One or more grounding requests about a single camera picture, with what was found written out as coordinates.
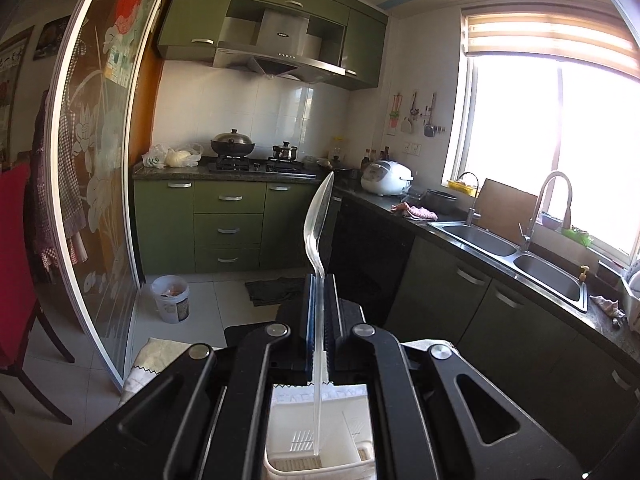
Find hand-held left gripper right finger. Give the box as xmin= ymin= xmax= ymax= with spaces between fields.
xmin=323 ymin=275 xmax=585 ymax=480

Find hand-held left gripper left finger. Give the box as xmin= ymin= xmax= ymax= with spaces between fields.
xmin=54 ymin=275 xmax=318 ymax=480

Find white plastic utensil basket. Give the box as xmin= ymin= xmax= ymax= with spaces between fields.
xmin=263 ymin=382 xmax=377 ymax=480

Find clear plastic spoon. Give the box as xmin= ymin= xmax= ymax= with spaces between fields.
xmin=304 ymin=171 xmax=335 ymax=457

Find dark floor mat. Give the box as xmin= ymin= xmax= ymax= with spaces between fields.
xmin=245 ymin=276 xmax=306 ymax=307

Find dark counter cabinets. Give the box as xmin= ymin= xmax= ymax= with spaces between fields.
xmin=330 ymin=195 xmax=640 ymax=461

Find pink cloth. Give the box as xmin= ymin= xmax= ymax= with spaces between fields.
xmin=391 ymin=203 xmax=438 ymax=222

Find white plastic bucket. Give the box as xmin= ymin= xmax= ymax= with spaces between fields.
xmin=150 ymin=275 xmax=191 ymax=323

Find white rice cooker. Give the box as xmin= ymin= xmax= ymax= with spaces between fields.
xmin=361 ymin=160 xmax=416 ymax=197

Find black gas stove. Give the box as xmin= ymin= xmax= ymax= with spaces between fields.
xmin=208 ymin=156 xmax=317 ymax=178

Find dark grey pot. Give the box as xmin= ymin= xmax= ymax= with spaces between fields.
xmin=422 ymin=189 xmax=458 ymax=213

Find dark sauce bottles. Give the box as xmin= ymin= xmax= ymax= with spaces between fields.
xmin=361 ymin=147 xmax=391 ymax=171

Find green lower cabinets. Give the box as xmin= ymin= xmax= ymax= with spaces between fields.
xmin=133 ymin=180 xmax=321 ymax=275

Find green cabinets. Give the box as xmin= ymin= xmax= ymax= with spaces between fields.
xmin=133 ymin=180 xmax=321 ymax=275
xmin=156 ymin=0 xmax=390 ymax=92

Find small steel tap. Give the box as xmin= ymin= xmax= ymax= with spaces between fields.
xmin=457 ymin=172 xmax=482 ymax=226

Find black wok with lid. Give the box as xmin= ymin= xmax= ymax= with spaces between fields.
xmin=210 ymin=129 xmax=256 ymax=157

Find brown cutting board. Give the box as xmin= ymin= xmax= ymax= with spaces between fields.
xmin=475 ymin=178 xmax=540 ymax=243

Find plastic bag with white contents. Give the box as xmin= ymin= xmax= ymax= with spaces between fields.
xmin=166 ymin=144 xmax=203 ymax=169

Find steel double sink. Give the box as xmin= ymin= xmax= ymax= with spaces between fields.
xmin=429 ymin=220 xmax=591 ymax=313

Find white plastic bag green print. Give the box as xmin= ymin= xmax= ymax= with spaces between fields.
xmin=142 ymin=144 xmax=168 ymax=169

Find tall steel spring faucet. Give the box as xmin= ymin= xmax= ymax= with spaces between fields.
xmin=518 ymin=171 xmax=573 ymax=253

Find floral glass sliding door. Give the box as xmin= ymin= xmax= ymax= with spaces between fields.
xmin=52 ymin=0 xmax=176 ymax=391

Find steel range hood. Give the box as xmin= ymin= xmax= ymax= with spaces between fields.
xmin=212 ymin=7 xmax=348 ymax=86

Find red chair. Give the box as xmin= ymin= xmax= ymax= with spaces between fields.
xmin=0 ymin=162 xmax=75 ymax=423

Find green upper cabinets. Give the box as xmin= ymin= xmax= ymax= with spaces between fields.
xmin=156 ymin=0 xmax=390 ymax=92

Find striped window blind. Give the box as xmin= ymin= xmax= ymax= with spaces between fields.
xmin=460 ymin=5 xmax=640 ymax=78

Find hanging wall utensils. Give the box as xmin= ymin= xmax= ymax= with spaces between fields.
xmin=387 ymin=92 xmax=446 ymax=138

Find dark framed wall picture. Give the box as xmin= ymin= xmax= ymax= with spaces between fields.
xmin=34 ymin=16 xmax=71 ymax=61

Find wall poster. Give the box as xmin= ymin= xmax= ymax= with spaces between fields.
xmin=0 ymin=27 xmax=33 ymax=121

